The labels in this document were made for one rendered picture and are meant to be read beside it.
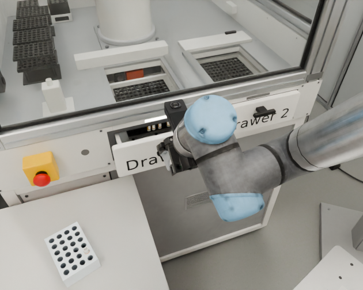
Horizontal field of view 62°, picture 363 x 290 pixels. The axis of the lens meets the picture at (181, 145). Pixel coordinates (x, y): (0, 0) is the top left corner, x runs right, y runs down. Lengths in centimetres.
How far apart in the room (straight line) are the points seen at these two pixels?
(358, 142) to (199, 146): 21
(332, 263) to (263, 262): 84
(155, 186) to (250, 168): 64
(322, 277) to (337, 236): 101
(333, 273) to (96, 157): 67
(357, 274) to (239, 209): 47
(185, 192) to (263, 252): 68
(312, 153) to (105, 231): 57
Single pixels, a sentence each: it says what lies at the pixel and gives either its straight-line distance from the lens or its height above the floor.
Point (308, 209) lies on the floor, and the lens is 192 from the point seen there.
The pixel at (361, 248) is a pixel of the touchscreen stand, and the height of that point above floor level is 6.
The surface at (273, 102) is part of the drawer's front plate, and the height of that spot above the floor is 91.
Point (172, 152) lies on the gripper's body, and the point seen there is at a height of 101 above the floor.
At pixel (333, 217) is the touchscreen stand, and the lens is 190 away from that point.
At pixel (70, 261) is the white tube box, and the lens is 80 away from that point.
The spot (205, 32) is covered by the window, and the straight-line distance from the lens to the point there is 79.
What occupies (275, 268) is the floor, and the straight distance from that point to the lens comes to 168.
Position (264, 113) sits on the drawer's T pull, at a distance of 94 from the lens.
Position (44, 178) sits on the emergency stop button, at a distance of 83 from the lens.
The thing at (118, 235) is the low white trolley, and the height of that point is 76.
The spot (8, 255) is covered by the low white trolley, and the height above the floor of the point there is 76.
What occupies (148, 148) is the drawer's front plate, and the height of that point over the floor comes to 90.
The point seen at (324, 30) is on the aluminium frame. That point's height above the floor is 111.
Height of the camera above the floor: 147
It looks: 44 degrees down
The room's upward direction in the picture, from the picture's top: straight up
